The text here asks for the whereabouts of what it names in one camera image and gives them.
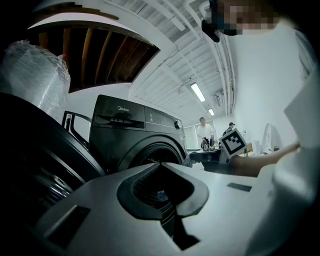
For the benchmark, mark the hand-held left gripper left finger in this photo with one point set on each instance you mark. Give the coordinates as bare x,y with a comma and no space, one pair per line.
100,212

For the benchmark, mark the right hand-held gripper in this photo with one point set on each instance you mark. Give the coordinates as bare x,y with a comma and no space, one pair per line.
233,143

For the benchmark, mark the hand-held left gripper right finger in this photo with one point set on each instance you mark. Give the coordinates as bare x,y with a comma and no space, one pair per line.
225,212

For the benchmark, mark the dark grey washing machine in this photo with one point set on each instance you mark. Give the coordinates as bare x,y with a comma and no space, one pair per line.
120,145

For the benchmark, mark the person's right forearm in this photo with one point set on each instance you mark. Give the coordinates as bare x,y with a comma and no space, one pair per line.
250,165

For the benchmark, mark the ceiling strip light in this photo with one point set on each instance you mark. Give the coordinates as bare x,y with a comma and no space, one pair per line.
211,112
198,92

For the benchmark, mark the ceiling air conditioner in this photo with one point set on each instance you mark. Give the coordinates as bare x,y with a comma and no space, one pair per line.
218,98

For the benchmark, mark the white toilet with open lid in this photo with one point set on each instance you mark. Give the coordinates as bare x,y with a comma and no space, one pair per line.
271,137

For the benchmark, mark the person's white t-shirt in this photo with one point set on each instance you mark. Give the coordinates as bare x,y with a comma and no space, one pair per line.
287,175

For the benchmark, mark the dark wooden staircase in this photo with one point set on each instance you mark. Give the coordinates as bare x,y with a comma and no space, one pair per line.
105,55

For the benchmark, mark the person's head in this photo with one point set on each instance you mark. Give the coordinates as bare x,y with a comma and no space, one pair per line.
250,15

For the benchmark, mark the plastic-wrapped black object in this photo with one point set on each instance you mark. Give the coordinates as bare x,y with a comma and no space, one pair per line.
30,75

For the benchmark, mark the head-worn camera with teal band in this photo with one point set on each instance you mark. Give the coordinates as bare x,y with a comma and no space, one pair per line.
211,30

